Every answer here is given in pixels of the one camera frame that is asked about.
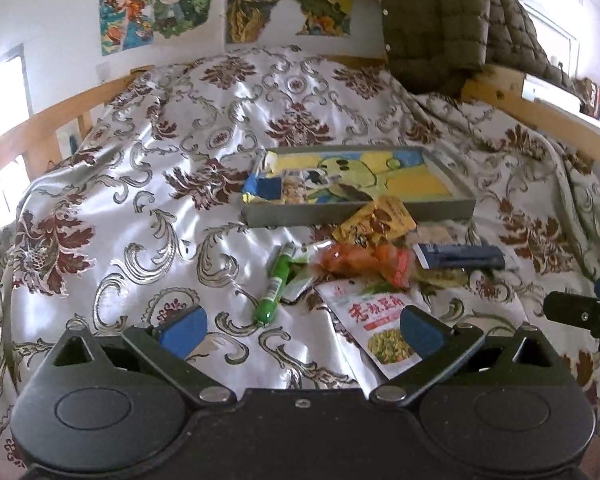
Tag small foil snack packet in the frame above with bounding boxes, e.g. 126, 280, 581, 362
279, 254, 317, 304

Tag beige snack packet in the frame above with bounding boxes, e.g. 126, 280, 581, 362
414, 224, 463, 247

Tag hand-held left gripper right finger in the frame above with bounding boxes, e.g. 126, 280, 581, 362
369, 306, 563, 406

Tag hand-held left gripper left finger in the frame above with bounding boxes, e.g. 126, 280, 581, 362
45, 304, 238, 408

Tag small blue packet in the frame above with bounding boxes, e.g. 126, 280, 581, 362
256, 179, 284, 204

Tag orange snack packet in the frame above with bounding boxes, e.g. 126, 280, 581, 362
314, 241, 414, 290

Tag wooden bed frame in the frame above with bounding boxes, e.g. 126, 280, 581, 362
0, 62, 600, 241

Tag white snack packet green beans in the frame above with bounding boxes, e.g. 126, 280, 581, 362
314, 280, 424, 380

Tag grey tray with cartoon print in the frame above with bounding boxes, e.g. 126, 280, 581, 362
241, 146, 477, 228

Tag cartoon figures wall poster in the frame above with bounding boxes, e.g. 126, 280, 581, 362
99, 0, 214, 58

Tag white shelf board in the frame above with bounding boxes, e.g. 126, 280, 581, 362
522, 74, 600, 147

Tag floral satin bedspread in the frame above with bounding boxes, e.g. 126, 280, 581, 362
0, 44, 600, 463

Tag yellow snack packet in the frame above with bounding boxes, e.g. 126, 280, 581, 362
332, 197, 417, 252

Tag olive quilted jacket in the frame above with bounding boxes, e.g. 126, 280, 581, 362
375, 0, 581, 97

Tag torn yellow wall poster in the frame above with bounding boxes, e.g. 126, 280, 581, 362
225, 0, 355, 45

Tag green tube snack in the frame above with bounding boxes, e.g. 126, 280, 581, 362
253, 242, 296, 324

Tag small pale printed packet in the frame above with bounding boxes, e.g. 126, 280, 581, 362
282, 171, 307, 206

